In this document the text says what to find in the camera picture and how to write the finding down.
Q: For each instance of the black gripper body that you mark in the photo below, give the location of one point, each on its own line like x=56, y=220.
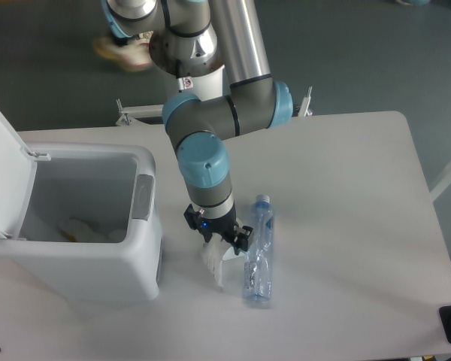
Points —
x=215, y=223

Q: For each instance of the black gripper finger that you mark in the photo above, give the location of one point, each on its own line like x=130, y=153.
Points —
x=239, y=237
x=197, y=222

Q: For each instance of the white plastic wrapper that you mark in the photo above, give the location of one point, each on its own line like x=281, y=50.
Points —
x=214, y=253

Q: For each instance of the clear plastic water bottle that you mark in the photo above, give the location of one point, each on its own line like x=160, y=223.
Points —
x=258, y=265

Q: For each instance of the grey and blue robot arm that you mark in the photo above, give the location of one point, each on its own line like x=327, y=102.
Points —
x=197, y=129

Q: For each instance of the white trash can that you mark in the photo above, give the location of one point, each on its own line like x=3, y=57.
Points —
x=82, y=218

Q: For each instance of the white crumpled trash in bin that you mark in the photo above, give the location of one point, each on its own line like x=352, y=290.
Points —
x=80, y=232

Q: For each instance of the white trash can lid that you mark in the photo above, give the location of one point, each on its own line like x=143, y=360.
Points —
x=18, y=167

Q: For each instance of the white and red sneaker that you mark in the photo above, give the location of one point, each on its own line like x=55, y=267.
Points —
x=130, y=54

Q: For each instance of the white pedestal foot bracket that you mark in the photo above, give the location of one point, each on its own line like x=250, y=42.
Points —
x=152, y=114

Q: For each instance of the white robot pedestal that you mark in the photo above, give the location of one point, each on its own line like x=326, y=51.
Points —
x=199, y=80

